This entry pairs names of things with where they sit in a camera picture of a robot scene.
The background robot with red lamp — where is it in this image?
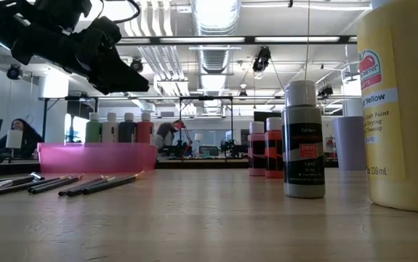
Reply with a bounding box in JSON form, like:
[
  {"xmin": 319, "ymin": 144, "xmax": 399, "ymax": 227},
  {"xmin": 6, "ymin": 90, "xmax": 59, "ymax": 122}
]
[{"xmin": 168, "ymin": 119, "xmax": 195, "ymax": 159}]

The person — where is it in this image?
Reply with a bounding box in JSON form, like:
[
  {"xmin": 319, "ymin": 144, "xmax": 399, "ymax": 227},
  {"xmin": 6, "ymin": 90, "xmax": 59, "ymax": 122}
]
[
  {"xmin": 155, "ymin": 122, "xmax": 180, "ymax": 150},
  {"xmin": 0, "ymin": 118, "xmax": 45, "ymax": 160}
]

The black paintbrush yellow handle end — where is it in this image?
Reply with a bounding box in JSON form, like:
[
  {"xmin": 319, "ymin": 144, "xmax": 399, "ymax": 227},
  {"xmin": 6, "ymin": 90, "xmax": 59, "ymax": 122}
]
[{"xmin": 0, "ymin": 172, "xmax": 47, "ymax": 191}]

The white lamp shade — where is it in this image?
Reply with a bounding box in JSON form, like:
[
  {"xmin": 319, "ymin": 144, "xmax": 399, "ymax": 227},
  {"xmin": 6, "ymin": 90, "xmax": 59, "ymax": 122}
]
[{"xmin": 6, "ymin": 130, "xmax": 23, "ymax": 149}]

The black metal frame station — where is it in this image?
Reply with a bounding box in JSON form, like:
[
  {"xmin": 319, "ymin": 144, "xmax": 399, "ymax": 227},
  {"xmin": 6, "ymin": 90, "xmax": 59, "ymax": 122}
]
[{"xmin": 41, "ymin": 95, "xmax": 286, "ymax": 161}]

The silver ceiling duct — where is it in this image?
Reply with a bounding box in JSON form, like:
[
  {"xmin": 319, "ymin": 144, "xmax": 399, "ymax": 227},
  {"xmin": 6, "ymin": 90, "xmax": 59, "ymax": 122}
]
[{"xmin": 190, "ymin": 0, "xmax": 242, "ymax": 92}]

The thin hanging cable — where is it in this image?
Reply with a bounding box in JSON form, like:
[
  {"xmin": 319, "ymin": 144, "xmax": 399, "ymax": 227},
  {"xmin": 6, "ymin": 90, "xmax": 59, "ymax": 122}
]
[{"xmin": 305, "ymin": 0, "xmax": 311, "ymax": 82}]

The black paintbrush wide silver ferrule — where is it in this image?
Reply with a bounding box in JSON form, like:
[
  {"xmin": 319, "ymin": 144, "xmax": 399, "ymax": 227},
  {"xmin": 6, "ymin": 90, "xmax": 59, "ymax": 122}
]
[{"xmin": 0, "ymin": 177, "xmax": 37, "ymax": 194}]

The small red paint bottle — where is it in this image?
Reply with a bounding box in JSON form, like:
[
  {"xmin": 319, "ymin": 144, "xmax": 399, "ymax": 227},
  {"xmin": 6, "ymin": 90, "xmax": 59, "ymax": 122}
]
[{"xmin": 265, "ymin": 116, "xmax": 285, "ymax": 179}]

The pink plastic bin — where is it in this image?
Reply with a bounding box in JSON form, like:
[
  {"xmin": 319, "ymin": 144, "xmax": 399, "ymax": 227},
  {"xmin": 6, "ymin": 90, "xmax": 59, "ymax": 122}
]
[{"xmin": 36, "ymin": 142, "xmax": 158, "ymax": 175}]

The small grey paint bottle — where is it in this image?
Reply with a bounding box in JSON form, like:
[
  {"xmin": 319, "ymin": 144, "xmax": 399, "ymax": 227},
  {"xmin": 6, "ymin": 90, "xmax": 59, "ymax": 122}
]
[{"xmin": 283, "ymin": 79, "xmax": 326, "ymax": 199}]

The small pink paint bottle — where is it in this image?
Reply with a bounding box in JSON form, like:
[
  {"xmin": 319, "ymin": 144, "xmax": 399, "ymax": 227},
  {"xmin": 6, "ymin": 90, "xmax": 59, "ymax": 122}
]
[{"xmin": 248, "ymin": 121, "xmax": 267, "ymax": 178}]

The large black paint bottle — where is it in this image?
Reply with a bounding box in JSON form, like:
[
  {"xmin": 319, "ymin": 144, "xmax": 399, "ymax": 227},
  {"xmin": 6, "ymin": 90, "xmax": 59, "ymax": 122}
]
[{"xmin": 118, "ymin": 112, "xmax": 138, "ymax": 144}]

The lavender plastic cup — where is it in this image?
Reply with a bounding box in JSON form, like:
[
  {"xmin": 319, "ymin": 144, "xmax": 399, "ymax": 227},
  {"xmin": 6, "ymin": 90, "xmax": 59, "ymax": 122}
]
[{"xmin": 332, "ymin": 115, "xmax": 368, "ymax": 172}]

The black ceiling spotlight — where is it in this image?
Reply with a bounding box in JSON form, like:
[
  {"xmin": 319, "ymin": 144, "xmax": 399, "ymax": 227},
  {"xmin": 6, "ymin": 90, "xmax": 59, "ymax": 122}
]
[
  {"xmin": 251, "ymin": 45, "xmax": 272, "ymax": 73},
  {"xmin": 316, "ymin": 84, "xmax": 334, "ymax": 99},
  {"xmin": 6, "ymin": 63, "xmax": 23, "ymax": 81},
  {"xmin": 129, "ymin": 57, "xmax": 145, "ymax": 74}
]

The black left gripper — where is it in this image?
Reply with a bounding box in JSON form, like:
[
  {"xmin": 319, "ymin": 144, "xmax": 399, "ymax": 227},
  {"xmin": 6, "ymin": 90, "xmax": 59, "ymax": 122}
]
[{"xmin": 12, "ymin": 16, "xmax": 150, "ymax": 95}]

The black aluminium table frame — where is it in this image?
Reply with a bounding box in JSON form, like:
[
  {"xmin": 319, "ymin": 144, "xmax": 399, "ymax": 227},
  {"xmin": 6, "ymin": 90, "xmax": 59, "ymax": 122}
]
[{"xmin": 0, "ymin": 156, "xmax": 340, "ymax": 179}]

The large yellow paint bottle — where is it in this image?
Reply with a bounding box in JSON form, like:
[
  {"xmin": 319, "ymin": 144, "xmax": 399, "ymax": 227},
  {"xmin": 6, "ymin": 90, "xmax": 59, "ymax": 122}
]
[{"xmin": 356, "ymin": 0, "xmax": 418, "ymax": 214}]

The large green paint bottle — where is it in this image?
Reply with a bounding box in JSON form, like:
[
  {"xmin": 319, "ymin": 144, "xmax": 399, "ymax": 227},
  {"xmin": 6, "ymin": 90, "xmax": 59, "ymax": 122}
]
[{"xmin": 84, "ymin": 111, "xmax": 103, "ymax": 144}]

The large red paint bottle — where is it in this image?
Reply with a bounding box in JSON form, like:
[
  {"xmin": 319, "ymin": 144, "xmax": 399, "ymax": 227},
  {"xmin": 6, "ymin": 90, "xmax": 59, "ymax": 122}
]
[{"xmin": 136, "ymin": 111, "xmax": 156, "ymax": 146}]

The black overhead light bar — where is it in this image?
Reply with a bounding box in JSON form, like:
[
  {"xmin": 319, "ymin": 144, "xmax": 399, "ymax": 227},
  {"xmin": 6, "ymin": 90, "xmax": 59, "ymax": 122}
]
[{"xmin": 0, "ymin": 34, "xmax": 358, "ymax": 47}]

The black background screen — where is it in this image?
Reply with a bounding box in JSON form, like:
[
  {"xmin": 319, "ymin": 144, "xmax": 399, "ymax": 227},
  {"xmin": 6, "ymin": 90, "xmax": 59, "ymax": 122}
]
[{"xmin": 254, "ymin": 111, "xmax": 283, "ymax": 123}]

